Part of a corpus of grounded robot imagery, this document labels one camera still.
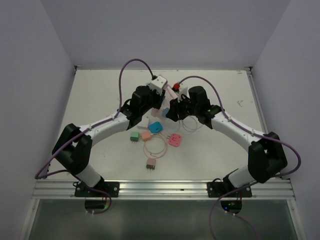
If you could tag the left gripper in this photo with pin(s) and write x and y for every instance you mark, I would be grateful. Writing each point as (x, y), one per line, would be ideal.
(159, 98)

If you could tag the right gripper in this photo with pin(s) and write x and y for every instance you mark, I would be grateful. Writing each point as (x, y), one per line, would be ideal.
(175, 109)

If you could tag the pink power strip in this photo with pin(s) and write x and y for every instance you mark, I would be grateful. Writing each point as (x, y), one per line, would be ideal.
(155, 112)

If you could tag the light blue small plug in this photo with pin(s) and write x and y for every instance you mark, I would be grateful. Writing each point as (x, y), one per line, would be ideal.
(165, 111)

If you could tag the blue square charger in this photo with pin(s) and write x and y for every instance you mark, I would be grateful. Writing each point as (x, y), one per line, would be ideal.
(155, 127)

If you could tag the pink charger plug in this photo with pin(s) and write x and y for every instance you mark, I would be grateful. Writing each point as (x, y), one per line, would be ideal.
(146, 136)

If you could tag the green plug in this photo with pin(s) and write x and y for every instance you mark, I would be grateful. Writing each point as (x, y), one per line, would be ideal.
(134, 136)

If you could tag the pink square charger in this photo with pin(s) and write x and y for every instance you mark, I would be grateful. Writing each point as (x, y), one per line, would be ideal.
(175, 140)

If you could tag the white charger plug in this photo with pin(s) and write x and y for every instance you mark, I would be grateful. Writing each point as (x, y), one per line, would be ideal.
(144, 124)

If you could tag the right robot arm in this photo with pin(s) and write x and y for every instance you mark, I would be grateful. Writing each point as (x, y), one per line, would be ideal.
(266, 156)

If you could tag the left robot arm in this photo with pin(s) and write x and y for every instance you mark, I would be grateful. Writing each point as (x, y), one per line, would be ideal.
(73, 148)

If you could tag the brown plug adapter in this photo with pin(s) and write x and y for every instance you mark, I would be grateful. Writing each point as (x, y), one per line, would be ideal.
(151, 164)

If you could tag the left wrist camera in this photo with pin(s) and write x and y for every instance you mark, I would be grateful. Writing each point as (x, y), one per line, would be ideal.
(158, 84)

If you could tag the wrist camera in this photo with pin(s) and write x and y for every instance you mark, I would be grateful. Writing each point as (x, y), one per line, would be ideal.
(158, 84)
(180, 90)

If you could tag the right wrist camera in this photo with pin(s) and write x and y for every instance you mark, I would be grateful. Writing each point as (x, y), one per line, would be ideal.
(180, 90)

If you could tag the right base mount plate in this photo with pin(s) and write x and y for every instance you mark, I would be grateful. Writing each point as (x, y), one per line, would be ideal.
(217, 188)

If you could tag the base mount plate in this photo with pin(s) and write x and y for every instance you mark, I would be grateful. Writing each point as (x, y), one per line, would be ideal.
(217, 188)
(112, 188)

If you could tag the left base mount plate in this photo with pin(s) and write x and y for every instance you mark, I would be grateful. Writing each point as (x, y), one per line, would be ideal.
(112, 188)

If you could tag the aluminium front rail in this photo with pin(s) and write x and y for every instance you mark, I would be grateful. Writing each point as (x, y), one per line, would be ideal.
(63, 189)

